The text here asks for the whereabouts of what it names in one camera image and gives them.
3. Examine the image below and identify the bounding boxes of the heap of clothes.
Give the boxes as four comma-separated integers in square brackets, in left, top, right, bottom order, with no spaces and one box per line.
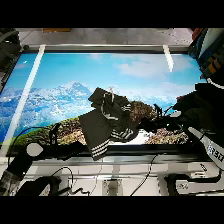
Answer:
[173,28,224,118]

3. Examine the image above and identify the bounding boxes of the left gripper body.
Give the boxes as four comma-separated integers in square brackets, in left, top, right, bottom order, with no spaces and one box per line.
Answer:
[64,140,87,157]

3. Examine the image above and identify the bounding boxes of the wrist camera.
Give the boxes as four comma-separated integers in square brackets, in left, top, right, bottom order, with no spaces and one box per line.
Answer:
[48,122,63,144]
[152,103,165,121]

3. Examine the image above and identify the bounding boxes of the black cable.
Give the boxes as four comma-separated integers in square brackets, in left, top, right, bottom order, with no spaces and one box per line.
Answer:
[129,153,166,197]
[7,125,56,167]
[49,165,92,197]

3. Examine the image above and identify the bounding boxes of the dark striped pants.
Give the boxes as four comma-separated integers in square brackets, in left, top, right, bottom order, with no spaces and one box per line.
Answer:
[78,87,140,162]

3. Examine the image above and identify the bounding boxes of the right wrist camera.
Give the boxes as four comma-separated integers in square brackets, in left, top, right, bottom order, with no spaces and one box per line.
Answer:
[152,103,165,121]

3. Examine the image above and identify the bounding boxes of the silver frame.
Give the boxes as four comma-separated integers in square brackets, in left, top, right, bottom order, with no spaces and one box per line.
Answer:
[0,153,224,197]

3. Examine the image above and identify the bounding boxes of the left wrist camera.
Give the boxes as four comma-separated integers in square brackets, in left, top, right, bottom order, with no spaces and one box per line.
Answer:
[48,122,63,144]

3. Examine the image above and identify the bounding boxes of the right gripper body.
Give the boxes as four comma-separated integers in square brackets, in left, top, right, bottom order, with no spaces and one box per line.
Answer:
[136,118,160,133]

